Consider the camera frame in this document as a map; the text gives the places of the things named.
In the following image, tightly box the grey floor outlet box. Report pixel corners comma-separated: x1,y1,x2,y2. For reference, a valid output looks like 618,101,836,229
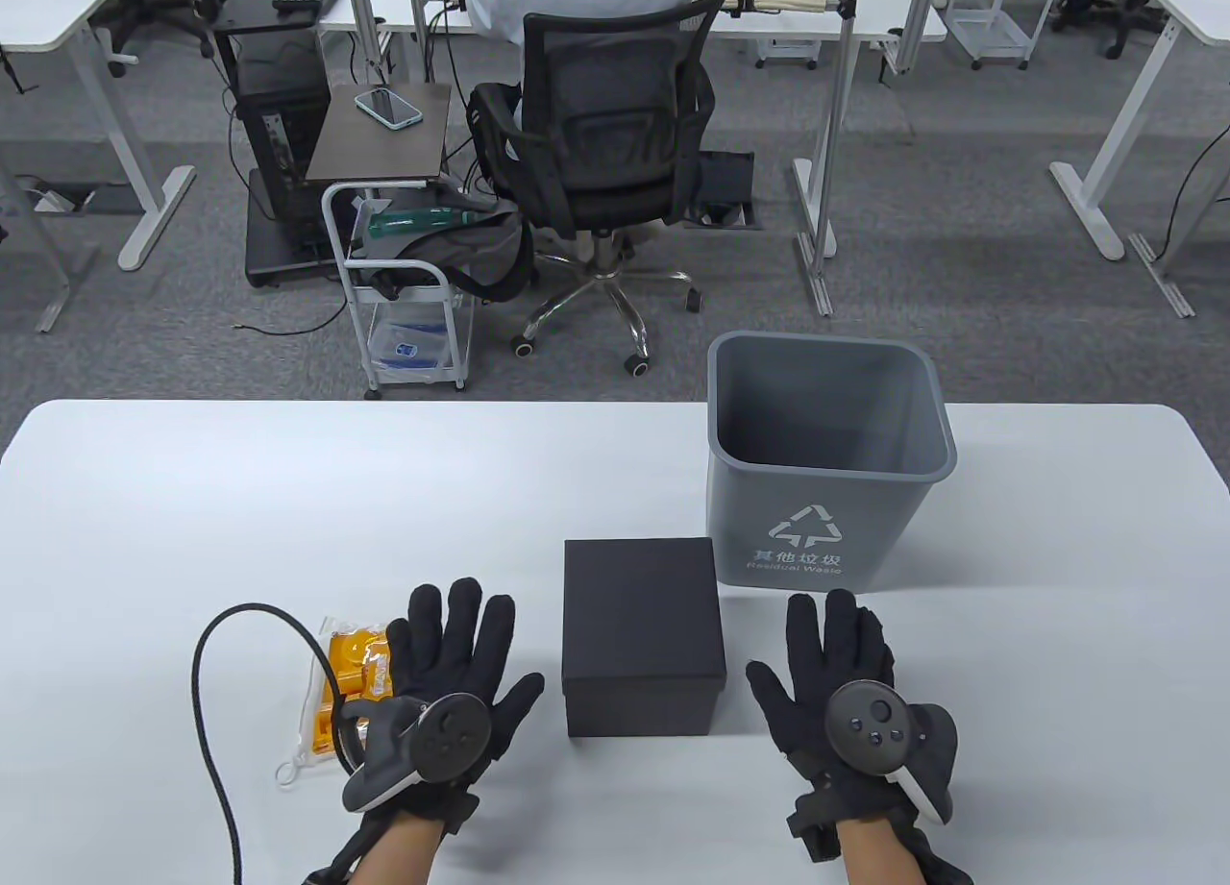
14,184,99,216

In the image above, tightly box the clear plastic box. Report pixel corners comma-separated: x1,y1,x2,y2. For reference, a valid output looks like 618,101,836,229
369,318,462,377

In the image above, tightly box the smartphone with teal case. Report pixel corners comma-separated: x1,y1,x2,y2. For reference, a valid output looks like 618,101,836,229
355,87,425,133

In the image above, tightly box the white wire cart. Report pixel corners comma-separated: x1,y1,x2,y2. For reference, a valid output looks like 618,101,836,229
937,0,1066,71

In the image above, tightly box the grey backpack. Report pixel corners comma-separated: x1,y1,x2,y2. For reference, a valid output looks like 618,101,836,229
351,203,537,303

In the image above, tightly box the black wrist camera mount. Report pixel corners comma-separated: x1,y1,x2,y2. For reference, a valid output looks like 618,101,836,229
788,787,849,863

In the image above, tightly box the small amber object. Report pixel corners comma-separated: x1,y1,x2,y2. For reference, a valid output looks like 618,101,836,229
275,616,397,790

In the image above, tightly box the black computer cart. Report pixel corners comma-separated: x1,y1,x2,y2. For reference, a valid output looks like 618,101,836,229
211,0,361,290

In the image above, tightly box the black wrist strap box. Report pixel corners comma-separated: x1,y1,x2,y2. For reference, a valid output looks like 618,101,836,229
903,825,973,885
304,827,371,885

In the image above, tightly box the white rolling cart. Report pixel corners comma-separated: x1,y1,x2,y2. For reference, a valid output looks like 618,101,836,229
322,179,477,398

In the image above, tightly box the black computer tower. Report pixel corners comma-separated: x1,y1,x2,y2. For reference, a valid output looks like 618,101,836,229
234,32,333,252

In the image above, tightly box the person's right hand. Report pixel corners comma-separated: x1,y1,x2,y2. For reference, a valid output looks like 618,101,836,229
746,589,960,833

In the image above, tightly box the person's left hand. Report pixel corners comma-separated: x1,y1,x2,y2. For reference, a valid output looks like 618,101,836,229
384,578,546,821

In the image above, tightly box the grey plastic waste bin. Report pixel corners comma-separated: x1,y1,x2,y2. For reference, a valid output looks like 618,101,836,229
706,331,958,595

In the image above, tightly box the black gift box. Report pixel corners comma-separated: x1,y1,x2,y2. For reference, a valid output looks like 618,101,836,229
565,676,722,739

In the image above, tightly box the black braided cable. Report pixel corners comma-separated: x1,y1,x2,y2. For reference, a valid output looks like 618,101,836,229
191,603,362,885

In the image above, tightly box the black floor outlet box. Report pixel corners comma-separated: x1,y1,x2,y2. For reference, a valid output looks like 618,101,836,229
684,150,766,231

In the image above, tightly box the aluminium frame post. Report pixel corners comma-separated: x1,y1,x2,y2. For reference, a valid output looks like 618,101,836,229
791,0,864,319
344,0,397,86

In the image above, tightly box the person's right forearm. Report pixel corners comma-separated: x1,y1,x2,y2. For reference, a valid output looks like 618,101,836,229
834,816,925,885

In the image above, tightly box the black gift box lid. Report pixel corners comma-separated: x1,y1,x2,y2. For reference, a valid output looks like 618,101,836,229
561,538,727,686

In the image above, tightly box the green bottle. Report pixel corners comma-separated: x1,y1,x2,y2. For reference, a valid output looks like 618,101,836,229
368,207,481,236

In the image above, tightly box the black mesh office chair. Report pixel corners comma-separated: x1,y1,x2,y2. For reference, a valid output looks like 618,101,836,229
468,0,726,379

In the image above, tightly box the brown side table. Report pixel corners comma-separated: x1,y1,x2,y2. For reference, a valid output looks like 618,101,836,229
306,82,453,184

